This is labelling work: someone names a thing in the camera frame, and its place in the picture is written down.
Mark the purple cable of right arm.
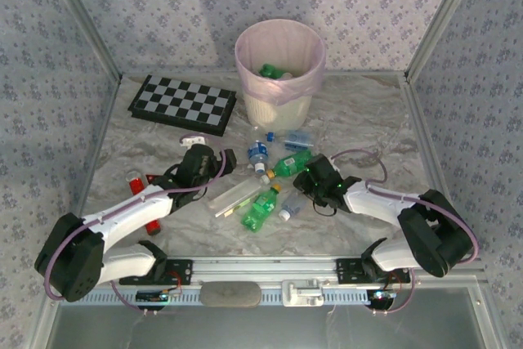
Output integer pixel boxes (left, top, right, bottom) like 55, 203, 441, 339
329, 149, 479, 317

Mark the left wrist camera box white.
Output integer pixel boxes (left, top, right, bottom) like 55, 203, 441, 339
181, 133, 206, 149

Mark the grey oval pad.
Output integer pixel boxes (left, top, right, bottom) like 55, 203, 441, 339
199, 281, 262, 308

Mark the black white folding chessboard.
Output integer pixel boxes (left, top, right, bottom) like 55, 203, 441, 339
127, 74, 239, 136

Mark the pink plastic bin liner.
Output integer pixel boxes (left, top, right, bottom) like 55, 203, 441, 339
234, 19, 327, 107

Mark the aluminium side rail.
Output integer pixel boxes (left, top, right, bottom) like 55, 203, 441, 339
65, 74, 124, 223

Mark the blue label bottle white cap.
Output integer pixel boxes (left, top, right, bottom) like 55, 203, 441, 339
246, 140, 270, 174

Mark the cream ribbed waste bin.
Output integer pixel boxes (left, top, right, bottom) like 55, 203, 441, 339
244, 89, 314, 129

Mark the aluminium frame post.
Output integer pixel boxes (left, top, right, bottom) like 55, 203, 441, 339
404, 0, 489, 83
38, 0, 124, 83

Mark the clear bluish bottle white cap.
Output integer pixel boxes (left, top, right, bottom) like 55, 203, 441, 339
278, 190, 308, 221

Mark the black cable loop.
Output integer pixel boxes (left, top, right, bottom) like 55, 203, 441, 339
312, 196, 341, 218

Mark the red tube white cap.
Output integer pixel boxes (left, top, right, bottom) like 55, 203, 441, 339
127, 170, 163, 236

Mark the grey metal panel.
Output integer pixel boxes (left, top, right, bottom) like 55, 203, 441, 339
44, 303, 498, 349

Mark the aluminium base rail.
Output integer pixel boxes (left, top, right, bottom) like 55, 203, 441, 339
44, 256, 489, 287

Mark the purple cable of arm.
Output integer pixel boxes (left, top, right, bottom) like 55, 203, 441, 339
329, 149, 479, 317
42, 132, 228, 316

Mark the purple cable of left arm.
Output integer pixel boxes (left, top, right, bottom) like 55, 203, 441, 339
42, 132, 228, 316

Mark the white latch bracket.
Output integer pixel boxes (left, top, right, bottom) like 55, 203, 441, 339
281, 278, 325, 307

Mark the clear square bottle white cap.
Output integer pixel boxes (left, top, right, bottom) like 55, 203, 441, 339
207, 174, 271, 218

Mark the slotted grey cable duct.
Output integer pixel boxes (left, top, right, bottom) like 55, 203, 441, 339
60, 288, 479, 308

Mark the small circuit board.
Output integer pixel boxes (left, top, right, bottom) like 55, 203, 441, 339
136, 289, 171, 305
367, 289, 397, 309

